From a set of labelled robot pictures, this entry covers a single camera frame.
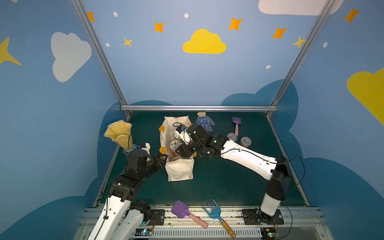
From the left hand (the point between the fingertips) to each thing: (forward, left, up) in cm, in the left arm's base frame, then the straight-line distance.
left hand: (169, 157), depth 72 cm
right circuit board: (-28, -49, -22) cm, 61 cm away
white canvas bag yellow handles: (-3, -4, -6) cm, 8 cm away
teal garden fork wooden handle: (-21, -24, -21) cm, 38 cm away
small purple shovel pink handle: (+44, -46, -21) cm, 67 cm away
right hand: (+8, -6, -1) cm, 10 cm away
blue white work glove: (+46, -18, -23) cm, 55 cm away
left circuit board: (-29, +14, -23) cm, 39 cm away
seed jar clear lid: (+22, -47, -17) cm, 54 cm away
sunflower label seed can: (+6, -4, +10) cm, 12 cm away
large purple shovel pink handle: (-19, -6, -21) cm, 29 cm away
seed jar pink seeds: (+26, -38, -17) cm, 49 cm away
